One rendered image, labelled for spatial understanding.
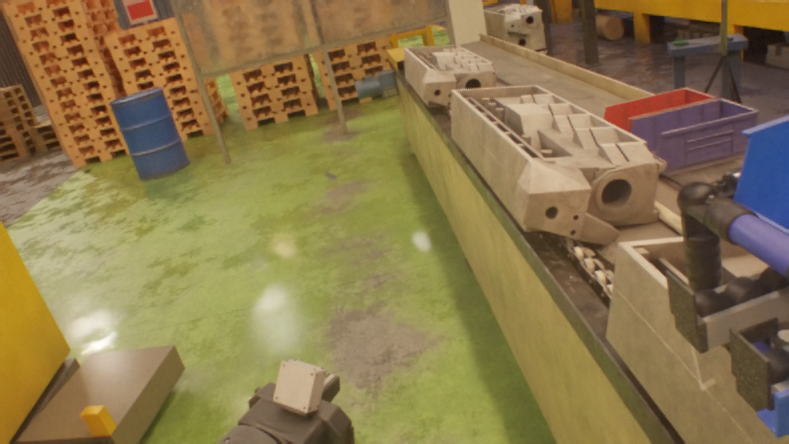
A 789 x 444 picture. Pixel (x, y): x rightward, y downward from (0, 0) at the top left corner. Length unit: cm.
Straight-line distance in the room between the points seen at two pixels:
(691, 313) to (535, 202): 86
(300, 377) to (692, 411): 56
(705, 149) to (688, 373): 116
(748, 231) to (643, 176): 104
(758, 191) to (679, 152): 132
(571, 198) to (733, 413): 73
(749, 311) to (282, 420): 46
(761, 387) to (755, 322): 11
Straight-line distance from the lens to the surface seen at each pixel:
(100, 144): 864
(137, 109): 652
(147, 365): 272
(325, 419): 61
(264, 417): 63
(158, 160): 660
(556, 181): 142
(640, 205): 160
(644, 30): 795
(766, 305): 61
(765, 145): 60
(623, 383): 113
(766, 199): 62
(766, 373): 50
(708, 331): 59
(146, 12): 913
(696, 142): 194
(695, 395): 90
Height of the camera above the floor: 151
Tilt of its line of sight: 24 degrees down
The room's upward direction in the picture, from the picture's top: 13 degrees counter-clockwise
